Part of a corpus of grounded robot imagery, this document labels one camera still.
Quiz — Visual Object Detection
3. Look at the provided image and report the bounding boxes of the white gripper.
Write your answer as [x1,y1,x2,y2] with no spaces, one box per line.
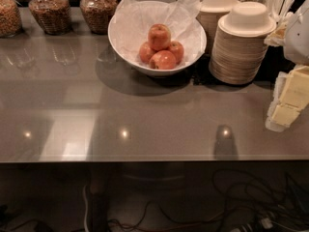
[266,0,309,132]

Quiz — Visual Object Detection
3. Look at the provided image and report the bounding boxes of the red apple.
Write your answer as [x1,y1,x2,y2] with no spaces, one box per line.
[168,41,184,64]
[148,24,171,51]
[139,42,156,64]
[149,50,176,70]

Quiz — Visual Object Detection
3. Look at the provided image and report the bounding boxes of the front paper bowl stack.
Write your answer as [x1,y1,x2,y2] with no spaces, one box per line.
[209,2,276,85]

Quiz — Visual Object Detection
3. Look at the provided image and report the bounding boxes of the paper bowl stack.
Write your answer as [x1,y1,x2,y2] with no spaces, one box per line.
[197,0,238,54]
[209,2,276,85]

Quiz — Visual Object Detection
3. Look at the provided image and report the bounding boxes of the rear paper bowl stack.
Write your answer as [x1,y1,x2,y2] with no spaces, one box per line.
[197,0,238,54]

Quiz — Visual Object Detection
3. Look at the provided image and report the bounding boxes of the white ceramic bowl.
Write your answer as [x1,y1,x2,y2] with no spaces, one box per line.
[107,0,208,78]

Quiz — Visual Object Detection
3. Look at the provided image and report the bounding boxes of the white paper bowl liner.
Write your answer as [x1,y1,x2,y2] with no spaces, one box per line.
[111,0,205,66]

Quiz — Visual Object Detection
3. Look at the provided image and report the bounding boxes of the white plastic cutlery bundle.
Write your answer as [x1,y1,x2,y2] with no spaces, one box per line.
[239,0,295,46]

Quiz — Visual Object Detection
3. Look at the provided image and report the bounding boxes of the dark table leg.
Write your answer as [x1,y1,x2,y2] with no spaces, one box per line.
[84,164,111,232]

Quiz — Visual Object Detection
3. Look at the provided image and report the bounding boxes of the right glass snack jar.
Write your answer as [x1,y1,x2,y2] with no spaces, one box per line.
[79,0,118,35]

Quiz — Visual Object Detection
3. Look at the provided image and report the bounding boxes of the glass snack jar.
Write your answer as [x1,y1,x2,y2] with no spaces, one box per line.
[0,0,22,38]
[28,0,71,35]
[79,0,118,35]

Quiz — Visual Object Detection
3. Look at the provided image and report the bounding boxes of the middle glass snack jar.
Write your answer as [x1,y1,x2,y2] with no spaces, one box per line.
[28,0,71,35]

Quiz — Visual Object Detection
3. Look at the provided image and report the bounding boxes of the left glass snack jar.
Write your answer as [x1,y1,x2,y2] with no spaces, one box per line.
[0,0,22,38]

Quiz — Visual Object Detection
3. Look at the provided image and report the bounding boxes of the floor cables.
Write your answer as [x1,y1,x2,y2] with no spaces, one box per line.
[0,167,309,232]

